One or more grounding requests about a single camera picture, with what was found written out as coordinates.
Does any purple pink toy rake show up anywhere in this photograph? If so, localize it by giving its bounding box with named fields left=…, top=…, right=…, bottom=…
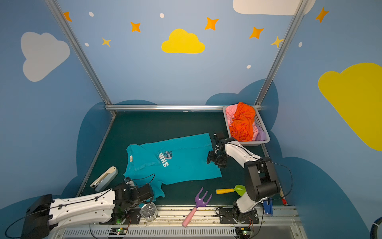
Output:
left=182, top=187, right=212, bottom=228

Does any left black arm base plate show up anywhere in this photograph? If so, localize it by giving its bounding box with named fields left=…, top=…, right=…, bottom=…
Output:
left=100, top=208, right=140, bottom=225

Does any teal printed t shirt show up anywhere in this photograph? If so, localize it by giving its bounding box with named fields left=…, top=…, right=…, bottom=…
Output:
left=124, top=133, right=222, bottom=201

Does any grey white stapler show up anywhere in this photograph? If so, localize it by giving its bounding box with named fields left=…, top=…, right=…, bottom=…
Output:
left=90, top=166, right=118, bottom=192

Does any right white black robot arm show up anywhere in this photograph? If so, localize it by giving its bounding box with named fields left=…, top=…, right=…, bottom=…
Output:
left=207, top=133, right=281, bottom=224

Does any green circuit board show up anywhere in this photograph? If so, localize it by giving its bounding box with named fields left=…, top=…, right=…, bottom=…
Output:
left=109, top=228, right=128, bottom=236
left=235, top=227, right=252, bottom=239

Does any left green circuit board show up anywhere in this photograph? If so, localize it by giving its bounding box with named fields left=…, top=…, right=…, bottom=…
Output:
left=109, top=228, right=128, bottom=236

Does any front aluminium rail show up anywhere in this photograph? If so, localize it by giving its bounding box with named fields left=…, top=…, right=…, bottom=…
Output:
left=49, top=205, right=307, bottom=239

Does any lilac t shirt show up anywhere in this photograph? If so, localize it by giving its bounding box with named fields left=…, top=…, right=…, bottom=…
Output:
left=255, top=130, right=267, bottom=141

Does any orange t shirt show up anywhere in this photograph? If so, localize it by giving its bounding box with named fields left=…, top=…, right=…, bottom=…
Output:
left=229, top=102, right=257, bottom=142

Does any right green circuit board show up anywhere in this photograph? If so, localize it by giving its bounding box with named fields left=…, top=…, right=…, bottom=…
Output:
left=235, top=227, right=252, bottom=239

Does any aluminium frame post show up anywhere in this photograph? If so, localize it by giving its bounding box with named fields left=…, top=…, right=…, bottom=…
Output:
left=45, top=0, right=112, bottom=106
left=254, top=0, right=309, bottom=107

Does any green yellow toy trowel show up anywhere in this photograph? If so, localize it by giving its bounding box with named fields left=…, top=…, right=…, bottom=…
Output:
left=215, top=185, right=246, bottom=196

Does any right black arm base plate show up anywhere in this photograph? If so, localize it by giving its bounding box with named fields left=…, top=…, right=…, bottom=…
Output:
left=215, top=207, right=260, bottom=224

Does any left aluminium frame post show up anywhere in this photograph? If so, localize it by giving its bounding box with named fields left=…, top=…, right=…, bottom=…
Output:
left=45, top=0, right=112, bottom=106

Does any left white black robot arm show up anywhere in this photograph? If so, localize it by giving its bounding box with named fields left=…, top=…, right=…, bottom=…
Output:
left=21, top=183, right=154, bottom=239

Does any right aluminium frame post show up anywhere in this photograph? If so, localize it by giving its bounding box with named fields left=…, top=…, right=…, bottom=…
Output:
left=254, top=0, right=309, bottom=107

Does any silver tin can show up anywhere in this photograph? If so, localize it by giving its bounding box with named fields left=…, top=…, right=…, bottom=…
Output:
left=140, top=202, right=158, bottom=222

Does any blue stapler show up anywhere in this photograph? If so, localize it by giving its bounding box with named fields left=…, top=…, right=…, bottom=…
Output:
left=263, top=198, right=273, bottom=216

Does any red tipped white pen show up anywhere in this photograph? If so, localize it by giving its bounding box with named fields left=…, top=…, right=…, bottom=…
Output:
left=280, top=192, right=288, bottom=206

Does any horizontal aluminium frame bar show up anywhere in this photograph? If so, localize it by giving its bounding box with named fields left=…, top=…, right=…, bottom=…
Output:
left=105, top=105, right=227, bottom=112

